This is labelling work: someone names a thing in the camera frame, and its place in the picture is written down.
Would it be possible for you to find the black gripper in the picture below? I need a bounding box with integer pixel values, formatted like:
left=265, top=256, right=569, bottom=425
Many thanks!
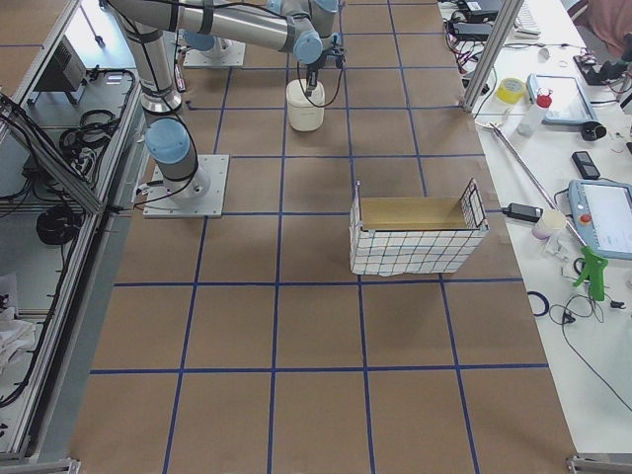
left=305, top=43, right=345, bottom=97

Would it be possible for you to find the white trash can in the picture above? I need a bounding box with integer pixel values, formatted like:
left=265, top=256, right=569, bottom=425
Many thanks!
left=285, top=79, right=326, bottom=132

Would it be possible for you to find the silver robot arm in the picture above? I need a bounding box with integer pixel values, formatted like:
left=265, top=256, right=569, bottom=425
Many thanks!
left=109, top=1, right=345, bottom=200
left=168, top=1, right=339, bottom=64

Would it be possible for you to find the grid patterned cardboard box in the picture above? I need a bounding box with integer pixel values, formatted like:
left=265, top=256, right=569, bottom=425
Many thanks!
left=350, top=180, right=490, bottom=277

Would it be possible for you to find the yellow tape roll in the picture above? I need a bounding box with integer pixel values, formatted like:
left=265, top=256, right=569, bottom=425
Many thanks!
left=496, top=77, right=526, bottom=105

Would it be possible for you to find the clear bottle red cap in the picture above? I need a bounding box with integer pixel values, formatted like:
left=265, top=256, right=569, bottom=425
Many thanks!
left=516, top=89, right=552, bottom=137

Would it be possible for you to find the black power adapter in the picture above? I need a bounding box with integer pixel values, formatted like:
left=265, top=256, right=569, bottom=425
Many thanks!
left=502, top=202, right=543, bottom=223

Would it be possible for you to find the blue teach pendant far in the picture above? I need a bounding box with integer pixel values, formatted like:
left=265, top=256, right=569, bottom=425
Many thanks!
left=526, top=74, right=597, bottom=125

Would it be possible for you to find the blue teach pendant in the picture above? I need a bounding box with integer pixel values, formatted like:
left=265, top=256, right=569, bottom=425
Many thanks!
left=526, top=74, right=597, bottom=125
left=568, top=180, right=631, bottom=261

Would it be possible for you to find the white paper cup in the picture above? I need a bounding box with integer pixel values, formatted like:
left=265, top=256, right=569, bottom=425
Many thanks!
left=531, top=208, right=567, bottom=240

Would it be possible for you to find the black phone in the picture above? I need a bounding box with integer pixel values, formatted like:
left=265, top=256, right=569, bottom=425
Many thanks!
left=572, top=151, right=600, bottom=181

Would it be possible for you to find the blue teach pendant near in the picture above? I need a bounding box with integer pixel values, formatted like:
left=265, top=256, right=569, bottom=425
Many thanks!
left=568, top=180, right=631, bottom=261

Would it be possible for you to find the aluminium frame post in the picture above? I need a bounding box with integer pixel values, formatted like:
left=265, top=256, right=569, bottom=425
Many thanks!
left=461, top=0, right=523, bottom=113

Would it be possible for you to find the blue tape ring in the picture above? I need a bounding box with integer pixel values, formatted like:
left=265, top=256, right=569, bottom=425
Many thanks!
left=525, top=290, right=551, bottom=317

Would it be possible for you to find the green handled grabber tool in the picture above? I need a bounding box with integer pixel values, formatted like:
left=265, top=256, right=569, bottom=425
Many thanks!
left=485, top=122, right=608, bottom=301

